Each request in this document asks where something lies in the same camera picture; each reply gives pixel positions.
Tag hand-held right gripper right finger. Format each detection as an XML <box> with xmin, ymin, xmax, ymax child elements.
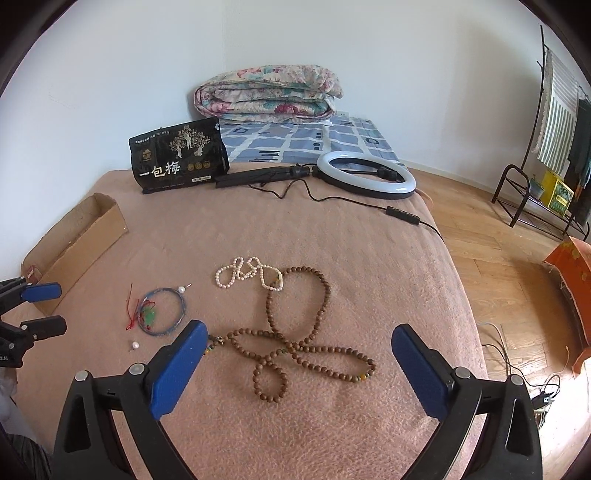
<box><xmin>392</xmin><ymin>323</ymin><xmax>543</xmax><ymax>480</ymax></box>

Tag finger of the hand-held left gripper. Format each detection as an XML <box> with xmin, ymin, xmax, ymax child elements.
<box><xmin>0</xmin><ymin>315</ymin><xmax>68</xmax><ymax>354</ymax></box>
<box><xmin>0</xmin><ymin>276</ymin><xmax>62</xmax><ymax>315</ymax></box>

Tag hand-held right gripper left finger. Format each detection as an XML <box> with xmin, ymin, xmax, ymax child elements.
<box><xmin>52</xmin><ymin>319</ymin><xmax>208</xmax><ymax>480</ymax></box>

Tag blue bangle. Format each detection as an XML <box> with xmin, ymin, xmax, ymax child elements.
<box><xmin>139</xmin><ymin>287</ymin><xmax>186</xmax><ymax>335</ymax></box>

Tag cardboard box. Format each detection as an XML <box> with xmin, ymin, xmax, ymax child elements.
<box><xmin>21</xmin><ymin>192</ymin><xmax>129</xmax><ymax>315</ymax></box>

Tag brown wooden bead necklace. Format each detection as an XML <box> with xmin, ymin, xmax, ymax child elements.
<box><xmin>205</xmin><ymin>265</ymin><xmax>377</xmax><ymax>403</ymax></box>

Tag white pearl necklace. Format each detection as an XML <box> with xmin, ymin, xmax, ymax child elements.
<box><xmin>215</xmin><ymin>257</ymin><xmax>283</xmax><ymax>291</ymax></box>

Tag grey striped cloth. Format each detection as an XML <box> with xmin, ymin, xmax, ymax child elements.
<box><xmin>0</xmin><ymin>434</ymin><xmax>51</xmax><ymax>480</ymax></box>

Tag orange patterned cloth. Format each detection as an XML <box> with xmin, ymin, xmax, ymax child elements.
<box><xmin>544</xmin><ymin>235</ymin><xmax>591</xmax><ymax>377</ymax></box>

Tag black snack bag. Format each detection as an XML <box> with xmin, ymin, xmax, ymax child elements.
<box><xmin>128</xmin><ymin>117</ymin><xmax>230</xmax><ymax>195</ymax></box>

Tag black tripod stand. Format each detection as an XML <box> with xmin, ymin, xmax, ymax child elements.
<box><xmin>215</xmin><ymin>165</ymin><xmax>319</xmax><ymax>190</ymax></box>

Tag black metal clothes rack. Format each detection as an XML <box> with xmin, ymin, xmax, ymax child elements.
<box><xmin>492</xmin><ymin>25</ymin><xmax>591</xmax><ymax>241</ymax></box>

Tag yellow green box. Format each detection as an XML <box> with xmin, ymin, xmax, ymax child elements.
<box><xmin>540</xmin><ymin>170</ymin><xmax>575</xmax><ymax>217</ymax></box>

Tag blue checked bed sheet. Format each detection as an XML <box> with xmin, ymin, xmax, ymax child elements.
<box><xmin>218</xmin><ymin>115</ymin><xmax>402</xmax><ymax>163</ymax></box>

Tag dark hanging clothes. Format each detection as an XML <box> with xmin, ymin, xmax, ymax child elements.
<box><xmin>567</xmin><ymin>99</ymin><xmax>591</xmax><ymax>215</ymax></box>

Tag striped hanging towel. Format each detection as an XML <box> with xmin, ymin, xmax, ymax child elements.
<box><xmin>536</xmin><ymin>51</ymin><xmax>580</xmax><ymax>174</ymax></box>

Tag folded floral quilt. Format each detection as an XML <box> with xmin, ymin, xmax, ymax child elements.
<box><xmin>193</xmin><ymin>65</ymin><xmax>345</xmax><ymax>124</ymax></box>

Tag floor cables with charger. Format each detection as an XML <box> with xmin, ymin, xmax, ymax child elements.
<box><xmin>478</xmin><ymin>323</ymin><xmax>561</xmax><ymax>416</ymax></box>

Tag black cable with inline switch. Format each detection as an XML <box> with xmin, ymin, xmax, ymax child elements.
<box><xmin>247</xmin><ymin>178</ymin><xmax>446</xmax><ymax>243</ymax></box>

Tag white ring light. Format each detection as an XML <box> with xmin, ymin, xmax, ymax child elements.
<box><xmin>317</xmin><ymin>151</ymin><xmax>417</xmax><ymax>200</ymax></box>

